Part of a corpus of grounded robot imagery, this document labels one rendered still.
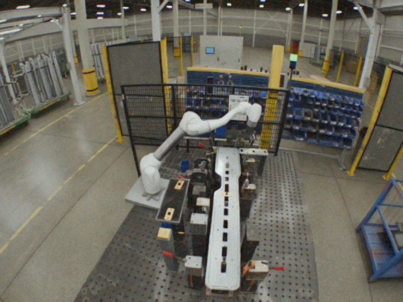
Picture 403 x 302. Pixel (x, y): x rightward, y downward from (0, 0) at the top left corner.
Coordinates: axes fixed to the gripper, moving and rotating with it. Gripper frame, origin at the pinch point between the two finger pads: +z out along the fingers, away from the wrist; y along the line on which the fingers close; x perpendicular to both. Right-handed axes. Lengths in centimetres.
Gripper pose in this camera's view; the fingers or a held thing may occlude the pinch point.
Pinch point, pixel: (244, 144)
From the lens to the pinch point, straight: 199.5
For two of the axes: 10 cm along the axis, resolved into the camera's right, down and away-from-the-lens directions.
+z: -1.9, 8.5, 4.9
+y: -9.8, -1.3, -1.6
